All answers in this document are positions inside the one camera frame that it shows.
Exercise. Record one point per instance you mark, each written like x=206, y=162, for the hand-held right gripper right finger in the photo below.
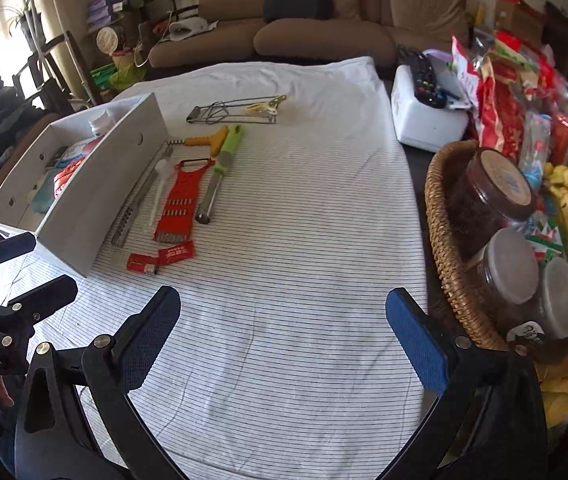
x=416, y=341

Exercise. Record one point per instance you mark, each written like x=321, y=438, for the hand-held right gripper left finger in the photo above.
x=156, y=340

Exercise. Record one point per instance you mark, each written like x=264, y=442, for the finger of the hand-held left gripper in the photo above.
x=51, y=291
x=11, y=250

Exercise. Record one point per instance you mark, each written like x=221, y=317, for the white cardboard box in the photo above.
x=104, y=185

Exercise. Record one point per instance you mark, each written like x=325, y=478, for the white pill bottle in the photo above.
x=100, y=124

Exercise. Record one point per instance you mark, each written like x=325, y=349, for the teal cloth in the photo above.
x=41, y=201

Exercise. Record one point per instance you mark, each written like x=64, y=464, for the red handbag-shaped box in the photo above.
x=64, y=177

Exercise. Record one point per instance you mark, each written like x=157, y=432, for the wicker basket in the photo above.
x=443, y=240

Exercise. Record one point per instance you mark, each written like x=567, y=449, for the grey lid jar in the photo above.
x=506, y=272
x=561, y=295

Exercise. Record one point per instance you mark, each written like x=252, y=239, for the wet wipes pack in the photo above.
x=75, y=152

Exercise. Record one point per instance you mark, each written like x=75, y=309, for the red plastic slicer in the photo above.
x=176, y=200

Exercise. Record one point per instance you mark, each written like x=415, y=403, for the white plastic spoon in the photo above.
x=160, y=180

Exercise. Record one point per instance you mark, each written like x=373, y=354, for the large brown jar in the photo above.
x=491, y=195

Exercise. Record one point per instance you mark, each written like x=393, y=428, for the striped tablecloth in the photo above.
x=289, y=210

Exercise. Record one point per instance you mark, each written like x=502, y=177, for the green bag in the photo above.
x=119, y=76

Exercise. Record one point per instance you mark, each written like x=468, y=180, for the white storage box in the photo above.
x=423, y=122

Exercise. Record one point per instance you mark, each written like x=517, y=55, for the round tin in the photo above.
x=108, y=40

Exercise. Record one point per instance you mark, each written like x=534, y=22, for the yellow clothespin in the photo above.
x=269, y=106

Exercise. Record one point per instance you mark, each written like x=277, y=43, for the black remote control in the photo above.
x=426, y=80

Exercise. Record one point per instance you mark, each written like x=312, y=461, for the pile of snack packets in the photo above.
x=508, y=90

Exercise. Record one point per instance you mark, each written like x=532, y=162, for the white massager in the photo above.
x=186, y=29

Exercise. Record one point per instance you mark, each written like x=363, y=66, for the brown sofa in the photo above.
x=324, y=40

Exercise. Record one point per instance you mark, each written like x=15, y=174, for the dark cushion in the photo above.
x=298, y=2

